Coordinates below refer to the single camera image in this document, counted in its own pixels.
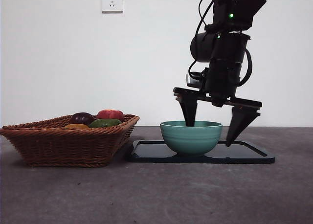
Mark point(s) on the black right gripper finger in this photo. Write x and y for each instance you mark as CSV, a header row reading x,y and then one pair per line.
x,y
240,121
188,111

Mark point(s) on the teal ribbed bowl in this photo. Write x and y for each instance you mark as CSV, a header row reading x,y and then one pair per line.
x,y
190,141

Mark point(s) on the brown yellow kiwifruit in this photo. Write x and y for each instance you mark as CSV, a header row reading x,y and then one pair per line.
x,y
77,126

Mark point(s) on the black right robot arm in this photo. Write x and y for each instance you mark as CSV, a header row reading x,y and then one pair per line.
x,y
227,50

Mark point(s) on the black rectangular tray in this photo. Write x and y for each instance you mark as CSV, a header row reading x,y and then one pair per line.
x,y
151,154

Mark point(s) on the red apple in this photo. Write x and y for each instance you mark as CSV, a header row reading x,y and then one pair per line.
x,y
110,114

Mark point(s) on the green fruit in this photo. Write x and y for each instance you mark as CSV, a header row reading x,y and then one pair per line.
x,y
105,123

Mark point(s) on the dark purple fruit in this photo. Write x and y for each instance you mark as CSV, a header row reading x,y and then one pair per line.
x,y
82,118

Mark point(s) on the brown wicker basket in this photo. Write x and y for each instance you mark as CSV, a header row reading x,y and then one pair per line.
x,y
66,145

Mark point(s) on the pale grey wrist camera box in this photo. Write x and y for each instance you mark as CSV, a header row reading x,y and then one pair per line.
x,y
193,81

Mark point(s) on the white wall power socket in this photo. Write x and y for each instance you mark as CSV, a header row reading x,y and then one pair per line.
x,y
117,4

